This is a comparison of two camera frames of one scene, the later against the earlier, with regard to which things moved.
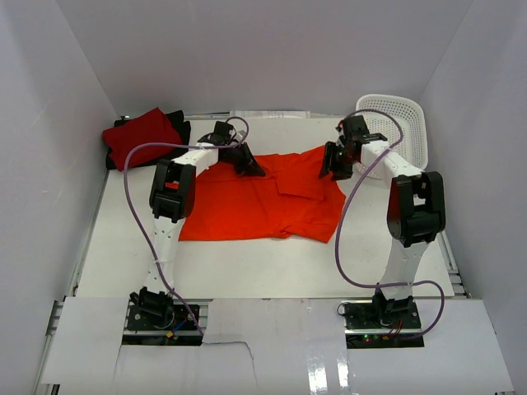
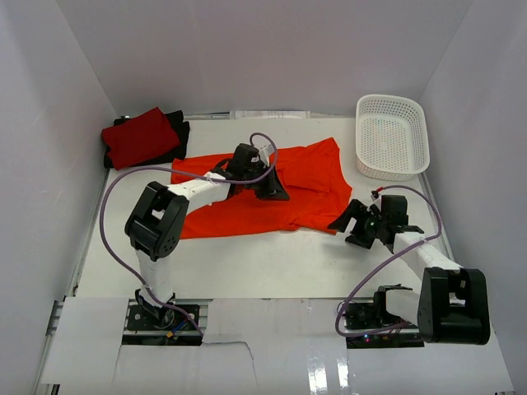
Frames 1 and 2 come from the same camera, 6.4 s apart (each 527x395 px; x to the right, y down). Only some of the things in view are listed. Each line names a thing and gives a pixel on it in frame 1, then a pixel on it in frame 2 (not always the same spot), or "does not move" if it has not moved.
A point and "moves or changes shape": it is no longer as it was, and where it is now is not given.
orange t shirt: (291, 201) moves or changes shape
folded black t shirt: (118, 122) does not move
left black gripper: (249, 166) → (273, 190)
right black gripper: (338, 173) → (355, 209)
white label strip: (270, 114) does not move
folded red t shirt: (152, 127) does not move
